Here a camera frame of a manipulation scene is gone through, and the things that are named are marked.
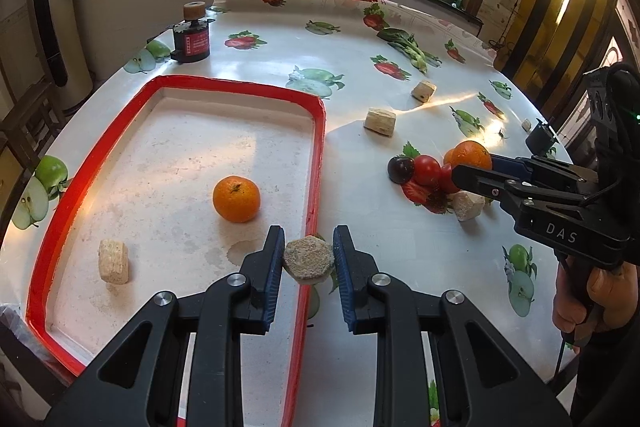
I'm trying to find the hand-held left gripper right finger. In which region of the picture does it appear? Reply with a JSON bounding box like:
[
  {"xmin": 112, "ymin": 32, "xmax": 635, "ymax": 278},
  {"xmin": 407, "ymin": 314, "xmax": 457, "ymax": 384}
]
[{"xmin": 332, "ymin": 225, "xmax": 573, "ymax": 427}]

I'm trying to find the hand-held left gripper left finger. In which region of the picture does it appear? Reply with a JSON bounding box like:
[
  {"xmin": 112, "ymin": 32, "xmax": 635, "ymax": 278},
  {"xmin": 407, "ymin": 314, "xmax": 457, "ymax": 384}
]
[{"xmin": 45, "ymin": 225, "xmax": 286, "ymax": 427}]

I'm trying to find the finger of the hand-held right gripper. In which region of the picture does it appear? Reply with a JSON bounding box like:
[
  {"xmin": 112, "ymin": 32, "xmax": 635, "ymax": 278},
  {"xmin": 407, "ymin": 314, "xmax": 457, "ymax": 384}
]
[
  {"xmin": 451, "ymin": 162, "xmax": 532, "ymax": 204},
  {"xmin": 489, "ymin": 154, "xmax": 584, "ymax": 184}
]

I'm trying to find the red tomato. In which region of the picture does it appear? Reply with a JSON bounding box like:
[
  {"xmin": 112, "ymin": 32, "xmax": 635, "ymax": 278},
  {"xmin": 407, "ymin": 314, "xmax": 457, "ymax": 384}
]
[
  {"xmin": 413, "ymin": 155, "xmax": 442, "ymax": 186},
  {"xmin": 438, "ymin": 163, "xmax": 461, "ymax": 194}
]

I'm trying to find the dark purple plum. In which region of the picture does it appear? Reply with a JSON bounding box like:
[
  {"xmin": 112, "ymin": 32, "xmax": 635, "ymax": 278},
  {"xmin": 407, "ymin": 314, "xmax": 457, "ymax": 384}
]
[{"xmin": 387, "ymin": 156, "xmax": 416, "ymax": 184}]

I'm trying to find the red rimmed white tray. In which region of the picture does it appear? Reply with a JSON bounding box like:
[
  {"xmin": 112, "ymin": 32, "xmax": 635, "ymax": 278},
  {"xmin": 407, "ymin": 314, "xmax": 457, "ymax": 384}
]
[{"xmin": 25, "ymin": 75, "xmax": 327, "ymax": 427}]

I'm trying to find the person's right forearm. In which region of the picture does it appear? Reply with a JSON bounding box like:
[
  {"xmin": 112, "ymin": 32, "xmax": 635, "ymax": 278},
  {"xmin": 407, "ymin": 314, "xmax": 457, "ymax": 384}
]
[{"xmin": 570, "ymin": 327, "xmax": 640, "ymax": 427}]

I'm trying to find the person's right hand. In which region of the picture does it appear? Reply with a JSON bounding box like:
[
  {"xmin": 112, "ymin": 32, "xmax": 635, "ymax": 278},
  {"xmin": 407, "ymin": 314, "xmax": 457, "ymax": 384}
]
[{"xmin": 552, "ymin": 263, "xmax": 640, "ymax": 348}]

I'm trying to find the small black cylinder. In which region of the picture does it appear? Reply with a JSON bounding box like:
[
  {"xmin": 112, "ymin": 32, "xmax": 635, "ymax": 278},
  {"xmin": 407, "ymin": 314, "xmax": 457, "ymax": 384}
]
[{"xmin": 525, "ymin": 118, "xmax": 558, "ymax": 156}]

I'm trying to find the fruit printed white tablecloth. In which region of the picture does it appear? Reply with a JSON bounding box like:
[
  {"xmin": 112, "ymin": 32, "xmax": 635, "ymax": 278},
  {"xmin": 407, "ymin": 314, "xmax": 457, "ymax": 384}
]
[{"xmin": 0, "ymin": 0, "xmax": 581, "ymax": 427}]

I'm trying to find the green bok choy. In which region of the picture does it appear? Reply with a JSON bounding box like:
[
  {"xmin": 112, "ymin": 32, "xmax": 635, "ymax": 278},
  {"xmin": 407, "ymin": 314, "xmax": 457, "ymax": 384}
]
[{"xmin": 376, "ymin": 28, "xmax": 441, "ymax": 74}]

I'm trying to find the brown wooden door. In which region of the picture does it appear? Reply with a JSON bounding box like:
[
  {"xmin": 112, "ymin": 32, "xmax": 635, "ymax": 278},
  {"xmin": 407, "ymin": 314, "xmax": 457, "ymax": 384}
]
[{"xmin": 480, "ymin": 0, "xmax": 640, "ymax": 122}]

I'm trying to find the black motor with red label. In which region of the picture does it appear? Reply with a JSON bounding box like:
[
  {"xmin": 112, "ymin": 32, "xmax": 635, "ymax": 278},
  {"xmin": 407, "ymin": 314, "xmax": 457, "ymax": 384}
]
[{"xmin": 170, "ymin": 2, "xmax": 212, "ymax": 64}]

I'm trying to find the wooden chair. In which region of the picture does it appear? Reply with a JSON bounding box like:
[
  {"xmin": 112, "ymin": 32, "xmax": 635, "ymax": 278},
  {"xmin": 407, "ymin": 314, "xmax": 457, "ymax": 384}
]
[{"xmin": 0, "ymin": 82, "xmax": 66, "ymax": 168}]

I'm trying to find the standing air conditioner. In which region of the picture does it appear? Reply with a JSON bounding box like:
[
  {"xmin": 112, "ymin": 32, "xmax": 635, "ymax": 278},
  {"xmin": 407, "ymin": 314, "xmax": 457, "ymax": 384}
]
[{"xmin": 27, "ymin": 0, "xmax": 93, "ymax": 112}]

